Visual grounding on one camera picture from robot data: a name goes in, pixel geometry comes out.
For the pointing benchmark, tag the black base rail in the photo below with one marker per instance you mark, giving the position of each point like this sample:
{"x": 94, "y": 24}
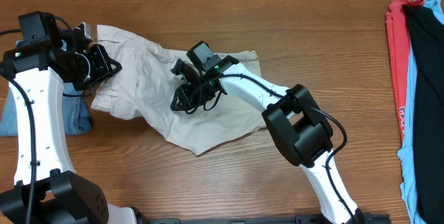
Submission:
{"x": 367, "y": 218}

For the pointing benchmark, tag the folded blue denim jeans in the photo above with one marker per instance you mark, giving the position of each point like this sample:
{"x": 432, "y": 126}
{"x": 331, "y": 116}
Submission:
{"x": 75, "y": 114}

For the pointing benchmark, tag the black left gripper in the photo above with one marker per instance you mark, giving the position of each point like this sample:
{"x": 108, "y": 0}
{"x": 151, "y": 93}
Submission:
{"x": 106, "y": 67}

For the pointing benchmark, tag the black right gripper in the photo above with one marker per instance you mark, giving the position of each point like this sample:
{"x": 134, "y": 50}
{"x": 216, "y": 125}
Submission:
{"x": 183, "y": 96}

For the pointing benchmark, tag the light blue t-shirt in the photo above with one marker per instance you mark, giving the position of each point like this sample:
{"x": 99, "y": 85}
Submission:
{"x": 405, "y": 154}

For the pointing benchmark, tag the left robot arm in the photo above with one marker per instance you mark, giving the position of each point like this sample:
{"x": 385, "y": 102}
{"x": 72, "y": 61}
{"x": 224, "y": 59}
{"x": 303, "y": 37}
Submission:
{"x": 47, "y": 188}

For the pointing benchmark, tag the red t-shirt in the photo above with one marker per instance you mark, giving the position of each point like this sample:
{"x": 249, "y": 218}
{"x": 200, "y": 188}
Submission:
{"x": 399, "y": 51}

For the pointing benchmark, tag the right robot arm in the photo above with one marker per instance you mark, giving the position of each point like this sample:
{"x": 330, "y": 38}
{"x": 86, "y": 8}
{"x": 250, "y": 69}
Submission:
{"x": 300, "y": 130}

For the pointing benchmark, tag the beige cotton shorts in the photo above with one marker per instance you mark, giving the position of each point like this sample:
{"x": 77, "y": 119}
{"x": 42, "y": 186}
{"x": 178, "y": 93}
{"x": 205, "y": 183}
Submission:
{"x": 145, "y": 86}

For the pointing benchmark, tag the black garment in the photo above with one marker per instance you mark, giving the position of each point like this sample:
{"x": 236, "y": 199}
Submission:
{"x": 426, "y": 35}

